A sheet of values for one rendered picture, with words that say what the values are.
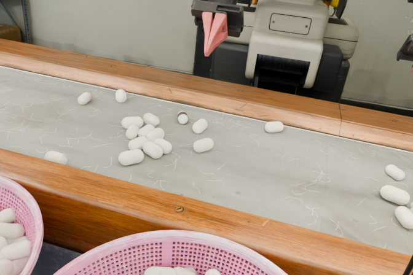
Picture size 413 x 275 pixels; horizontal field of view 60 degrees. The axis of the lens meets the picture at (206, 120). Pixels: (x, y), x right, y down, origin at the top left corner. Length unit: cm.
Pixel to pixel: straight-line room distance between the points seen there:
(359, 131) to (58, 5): 264
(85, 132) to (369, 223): 45
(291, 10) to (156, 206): 84
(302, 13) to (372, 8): 152
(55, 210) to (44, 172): 5
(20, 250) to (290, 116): 51
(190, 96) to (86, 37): 231
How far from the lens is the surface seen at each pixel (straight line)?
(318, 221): 50
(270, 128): 66
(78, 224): 48
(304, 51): 113
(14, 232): 46
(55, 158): 54
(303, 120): 72
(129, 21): 281
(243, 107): 72
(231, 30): 74
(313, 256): 41
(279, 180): 55
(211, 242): 40
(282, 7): 114
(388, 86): 280
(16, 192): 48
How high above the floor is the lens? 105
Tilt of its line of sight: 27 degrees down
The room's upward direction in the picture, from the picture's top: 6 degrees clockwise
